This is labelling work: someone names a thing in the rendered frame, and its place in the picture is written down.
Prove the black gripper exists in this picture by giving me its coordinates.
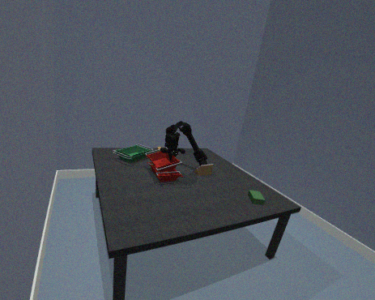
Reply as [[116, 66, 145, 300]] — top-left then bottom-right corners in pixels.
[[160, 143, 185, 161]]

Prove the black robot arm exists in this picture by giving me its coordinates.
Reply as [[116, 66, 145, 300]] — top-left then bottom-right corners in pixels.
[[165, 121, 207, 165]]

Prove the small green block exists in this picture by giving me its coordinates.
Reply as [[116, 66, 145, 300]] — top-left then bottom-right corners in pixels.
[[248, 190, 265, 205]]

